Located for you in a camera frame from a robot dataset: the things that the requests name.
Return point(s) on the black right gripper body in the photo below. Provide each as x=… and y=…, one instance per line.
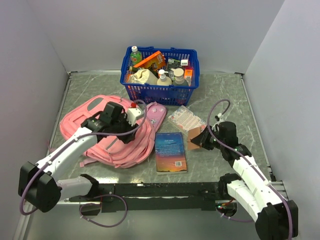
x=206, y=142

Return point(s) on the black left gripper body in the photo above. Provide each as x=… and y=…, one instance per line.
x=122, y=124

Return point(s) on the pink student backpack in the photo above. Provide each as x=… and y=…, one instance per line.
x=110, y=150

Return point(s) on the brown leather card wallet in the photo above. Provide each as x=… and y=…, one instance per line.
x=196, y=138

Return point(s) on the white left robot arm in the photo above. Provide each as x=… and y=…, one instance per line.
x=40, y=183

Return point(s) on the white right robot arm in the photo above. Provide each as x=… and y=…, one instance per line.
x=275, y=217

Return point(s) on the beige crumpled paper bag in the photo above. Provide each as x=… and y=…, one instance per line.
x=143, y=76

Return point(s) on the pink cat pencil case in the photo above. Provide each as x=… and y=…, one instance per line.
x=156, y=113

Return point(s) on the blue sunset cover book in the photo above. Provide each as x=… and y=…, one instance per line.
x=170, y=156

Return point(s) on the cream pump lotion bottle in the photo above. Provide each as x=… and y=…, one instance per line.
x=163, y=79

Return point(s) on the green drink bottle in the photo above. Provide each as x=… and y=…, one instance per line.
x=135, y=55

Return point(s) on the blue plastic shopping basket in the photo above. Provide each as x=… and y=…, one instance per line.
x=165, y=95

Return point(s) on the orange white small carton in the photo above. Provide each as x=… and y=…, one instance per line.
x=188, y=74

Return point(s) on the orange cardboard box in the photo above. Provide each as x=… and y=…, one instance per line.
x=156, y=61

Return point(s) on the grey bottle beige cap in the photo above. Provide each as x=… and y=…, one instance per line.
x=179, y=79

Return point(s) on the dark green packet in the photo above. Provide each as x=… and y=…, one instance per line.
x=173, y=64

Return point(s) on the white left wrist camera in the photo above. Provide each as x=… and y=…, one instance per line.
x=133, y=114

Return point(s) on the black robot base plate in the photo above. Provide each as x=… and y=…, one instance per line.
x=110, y=203

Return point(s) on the aluminium frame rail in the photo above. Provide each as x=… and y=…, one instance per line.
x=155, y=193

